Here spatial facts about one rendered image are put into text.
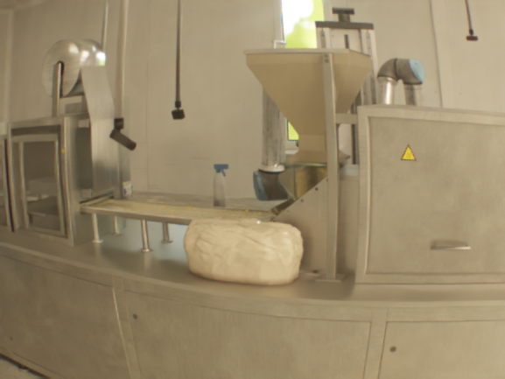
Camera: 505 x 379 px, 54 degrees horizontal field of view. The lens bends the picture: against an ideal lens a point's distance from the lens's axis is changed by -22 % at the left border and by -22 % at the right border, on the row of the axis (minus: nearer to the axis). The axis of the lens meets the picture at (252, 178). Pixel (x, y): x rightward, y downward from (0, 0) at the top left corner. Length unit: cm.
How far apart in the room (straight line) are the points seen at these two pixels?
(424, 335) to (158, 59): 388
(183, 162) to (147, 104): 60
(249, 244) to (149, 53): 345
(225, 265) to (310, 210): 31
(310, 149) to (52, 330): 135
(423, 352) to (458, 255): 34
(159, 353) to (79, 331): 42
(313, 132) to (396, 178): 35
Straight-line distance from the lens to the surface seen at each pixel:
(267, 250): 185
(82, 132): 244
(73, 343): 243
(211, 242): 192
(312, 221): 196
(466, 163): 176
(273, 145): 299
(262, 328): 185
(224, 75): 475
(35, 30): 630
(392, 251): 184
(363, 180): 179
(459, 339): 172
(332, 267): 189
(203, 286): 189
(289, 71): 189
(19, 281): 257
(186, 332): 199
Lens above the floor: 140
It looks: 9 degrees down
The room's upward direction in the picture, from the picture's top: 2 degrees counter-clockwise
